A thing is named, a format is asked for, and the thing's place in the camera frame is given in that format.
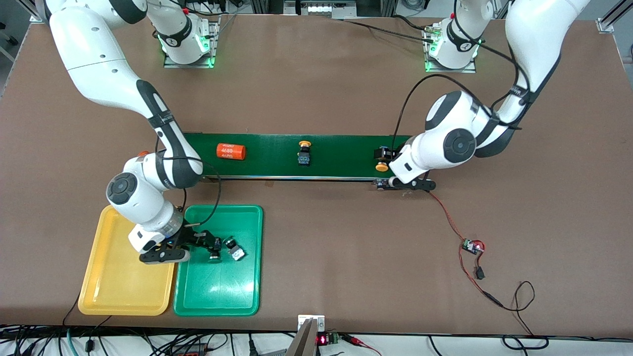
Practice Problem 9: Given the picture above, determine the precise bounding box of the green mushroom push button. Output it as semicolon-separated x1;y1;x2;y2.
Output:
207;236;224;264
224;237;247;262

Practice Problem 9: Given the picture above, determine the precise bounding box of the green conveyor belt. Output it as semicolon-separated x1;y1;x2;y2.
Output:
182;132;414;191

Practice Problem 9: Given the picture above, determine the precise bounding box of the green plastic tray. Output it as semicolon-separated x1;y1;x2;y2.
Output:
173;204;264;317

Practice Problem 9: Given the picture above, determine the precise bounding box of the yellow plastic tray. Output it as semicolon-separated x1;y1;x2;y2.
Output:
78;204;183;316

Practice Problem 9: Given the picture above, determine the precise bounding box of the grey metal profile bar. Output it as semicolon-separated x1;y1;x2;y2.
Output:
286;318;317;356

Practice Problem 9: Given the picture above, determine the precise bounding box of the silver metal box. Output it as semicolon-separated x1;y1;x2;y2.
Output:
283;0;358;19

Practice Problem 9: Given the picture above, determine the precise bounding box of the red clip lead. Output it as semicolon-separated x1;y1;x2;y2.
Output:
341;334;382;356

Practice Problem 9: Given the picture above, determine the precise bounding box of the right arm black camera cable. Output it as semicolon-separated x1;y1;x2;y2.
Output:
156;136;223;228

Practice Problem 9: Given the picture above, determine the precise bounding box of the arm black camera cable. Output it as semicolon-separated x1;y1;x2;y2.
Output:
393;30;532;151
156;136;223;228

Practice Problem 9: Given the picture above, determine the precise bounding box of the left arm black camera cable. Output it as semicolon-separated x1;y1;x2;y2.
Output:
393;30;532;151

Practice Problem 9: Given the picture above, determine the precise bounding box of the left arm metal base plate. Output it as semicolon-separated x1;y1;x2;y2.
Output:
423;25;477;74

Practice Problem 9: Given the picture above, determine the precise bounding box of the long black table cable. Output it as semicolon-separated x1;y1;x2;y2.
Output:
341;18;436;44

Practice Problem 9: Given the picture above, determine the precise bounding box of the silver camera mount bracket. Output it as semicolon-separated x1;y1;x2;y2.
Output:
297;314;326;333

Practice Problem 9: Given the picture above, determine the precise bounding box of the looped thin black cable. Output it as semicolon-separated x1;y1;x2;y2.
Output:
495;280;550;351

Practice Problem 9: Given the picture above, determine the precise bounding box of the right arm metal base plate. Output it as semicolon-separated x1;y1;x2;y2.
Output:
163;14;221;69

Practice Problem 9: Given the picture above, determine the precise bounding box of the aluminium frame strut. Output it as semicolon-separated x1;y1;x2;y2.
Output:
596;0;633;33
20;0;46;23

